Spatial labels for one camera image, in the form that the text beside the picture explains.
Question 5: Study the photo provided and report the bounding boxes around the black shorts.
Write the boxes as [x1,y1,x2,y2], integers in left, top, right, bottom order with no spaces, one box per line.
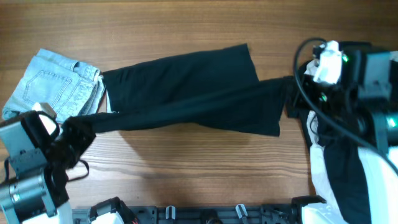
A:
[80,44,289,136]

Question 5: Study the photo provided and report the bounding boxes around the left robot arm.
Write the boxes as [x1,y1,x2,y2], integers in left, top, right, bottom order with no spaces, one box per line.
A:
[1,111,96,223]

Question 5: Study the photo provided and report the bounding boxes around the black and white clothes pile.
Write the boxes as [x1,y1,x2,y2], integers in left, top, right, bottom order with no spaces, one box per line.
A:
[298,41,398,224]

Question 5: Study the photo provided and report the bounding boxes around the folded light blue denim shorts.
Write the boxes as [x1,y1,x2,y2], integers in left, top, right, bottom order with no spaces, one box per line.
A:
[2,49,105,123]

